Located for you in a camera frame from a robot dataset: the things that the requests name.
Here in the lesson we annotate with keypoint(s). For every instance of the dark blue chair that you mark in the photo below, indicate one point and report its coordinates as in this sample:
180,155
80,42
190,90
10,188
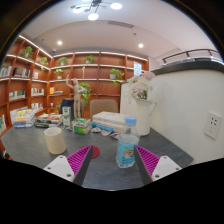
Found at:
66,102

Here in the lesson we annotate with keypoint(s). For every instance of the white paper wall notice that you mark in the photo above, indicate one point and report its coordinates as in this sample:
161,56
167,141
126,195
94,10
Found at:
137,68

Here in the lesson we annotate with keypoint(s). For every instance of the stack of dark books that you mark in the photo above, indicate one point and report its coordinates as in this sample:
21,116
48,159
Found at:
49,120

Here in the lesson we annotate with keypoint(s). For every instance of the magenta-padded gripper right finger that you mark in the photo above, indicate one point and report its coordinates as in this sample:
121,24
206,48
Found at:
165,166

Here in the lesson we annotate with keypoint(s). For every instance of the wooden wall shelf unit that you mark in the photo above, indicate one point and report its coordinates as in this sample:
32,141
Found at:
100,71

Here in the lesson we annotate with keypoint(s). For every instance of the dark metal railing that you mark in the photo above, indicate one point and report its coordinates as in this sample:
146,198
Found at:
190,53

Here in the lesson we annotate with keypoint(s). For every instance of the round recessed ceiling light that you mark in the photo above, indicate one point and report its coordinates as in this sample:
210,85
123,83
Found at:
59,42
140,45

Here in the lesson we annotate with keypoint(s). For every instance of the stack of white books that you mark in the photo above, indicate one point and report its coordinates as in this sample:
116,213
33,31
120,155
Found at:
108,119

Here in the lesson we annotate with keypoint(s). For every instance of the white wall socket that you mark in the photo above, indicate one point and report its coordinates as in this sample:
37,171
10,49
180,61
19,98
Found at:
212,125

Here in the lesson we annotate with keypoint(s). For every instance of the flat round red coaster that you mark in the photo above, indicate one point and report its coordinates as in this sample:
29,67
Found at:
96,152

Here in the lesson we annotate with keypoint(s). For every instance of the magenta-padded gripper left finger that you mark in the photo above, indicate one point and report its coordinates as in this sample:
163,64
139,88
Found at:
58,166

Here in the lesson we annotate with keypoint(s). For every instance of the cream plastic cup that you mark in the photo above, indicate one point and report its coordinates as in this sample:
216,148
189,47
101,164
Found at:
55,141

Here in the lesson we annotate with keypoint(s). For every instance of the stack of colourful books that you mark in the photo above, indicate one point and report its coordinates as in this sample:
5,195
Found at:
24,119

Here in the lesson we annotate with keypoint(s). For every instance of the wooden artist mannequin figure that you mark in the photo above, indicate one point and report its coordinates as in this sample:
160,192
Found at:
77,96

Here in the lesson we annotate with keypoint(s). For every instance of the clear blue-capped water bottle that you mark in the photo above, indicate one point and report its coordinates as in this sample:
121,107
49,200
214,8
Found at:
126,150

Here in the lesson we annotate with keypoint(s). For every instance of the white and pink flower bouquet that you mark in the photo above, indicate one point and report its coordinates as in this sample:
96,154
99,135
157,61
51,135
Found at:
138,87

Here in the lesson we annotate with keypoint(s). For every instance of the ceiling air vent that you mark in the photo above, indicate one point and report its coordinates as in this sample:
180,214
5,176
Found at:
120,24

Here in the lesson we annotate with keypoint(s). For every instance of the green and white tissue box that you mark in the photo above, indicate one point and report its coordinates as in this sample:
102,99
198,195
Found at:
81,126

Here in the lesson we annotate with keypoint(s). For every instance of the colourful oval sticker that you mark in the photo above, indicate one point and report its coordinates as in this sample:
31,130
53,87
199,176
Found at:
114,135

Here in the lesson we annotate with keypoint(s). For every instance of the white pitcher vase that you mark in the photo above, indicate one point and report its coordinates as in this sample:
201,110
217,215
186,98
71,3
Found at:
144,120

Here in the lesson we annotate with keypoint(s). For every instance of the branched ceiling lamp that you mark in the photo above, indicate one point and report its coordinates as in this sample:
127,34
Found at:
93,10

